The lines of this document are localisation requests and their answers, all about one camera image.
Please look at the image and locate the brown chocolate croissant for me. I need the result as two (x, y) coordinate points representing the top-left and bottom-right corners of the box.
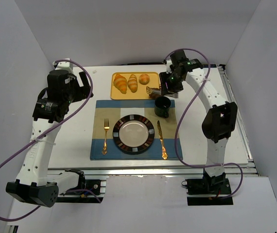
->
(146, 88), (161, 99)

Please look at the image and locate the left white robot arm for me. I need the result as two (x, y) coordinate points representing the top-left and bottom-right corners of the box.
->
(6, 69), (93, 207)

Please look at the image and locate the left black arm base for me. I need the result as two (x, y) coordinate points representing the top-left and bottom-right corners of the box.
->
(56, 179), (106, 203)

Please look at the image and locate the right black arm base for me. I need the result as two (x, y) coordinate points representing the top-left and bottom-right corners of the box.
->
(181, 172), (233, 206)

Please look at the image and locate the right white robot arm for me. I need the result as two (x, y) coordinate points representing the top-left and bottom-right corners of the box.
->
(159, 49), (238, 183)

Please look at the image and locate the dark green mug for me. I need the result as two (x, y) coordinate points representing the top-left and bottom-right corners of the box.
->
(154, 96), (171, 118)

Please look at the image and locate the round orange bun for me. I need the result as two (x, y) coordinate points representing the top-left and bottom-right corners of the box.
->
(139, 74), (150, 84)

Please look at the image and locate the small striped croissant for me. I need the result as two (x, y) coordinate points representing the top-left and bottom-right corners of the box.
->
(127, 74), (138, 93)

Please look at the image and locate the large striped croissant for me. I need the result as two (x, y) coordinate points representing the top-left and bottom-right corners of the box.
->
(113, 74), (127, 94)

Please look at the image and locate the yellow plastic tray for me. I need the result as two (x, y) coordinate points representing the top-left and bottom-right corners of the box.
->
(110, 72), (160, 100)

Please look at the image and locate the gold fork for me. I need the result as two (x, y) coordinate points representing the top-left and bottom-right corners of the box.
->
(102, 118), (110, 155)

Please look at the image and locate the blue beige checked placemat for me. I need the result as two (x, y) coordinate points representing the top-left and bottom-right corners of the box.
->
(90, 100), (182, 160)

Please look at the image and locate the dark rimmed ceramic plate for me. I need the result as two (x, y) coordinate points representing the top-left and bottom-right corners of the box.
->
(112, 114), (155, 154)

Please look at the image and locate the gold knife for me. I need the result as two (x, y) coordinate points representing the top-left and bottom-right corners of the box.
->
(157, 120), (168, 160)

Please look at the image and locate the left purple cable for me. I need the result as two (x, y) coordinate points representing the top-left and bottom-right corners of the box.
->
(0, 59), (102, 222)

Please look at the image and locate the purple cable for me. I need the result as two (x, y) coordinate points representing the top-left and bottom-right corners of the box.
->
(164, 48), (244, 200)
(0, 59), (102, 222)

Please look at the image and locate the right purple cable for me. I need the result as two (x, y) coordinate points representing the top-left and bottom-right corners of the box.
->
(164, 48), (244, 200)

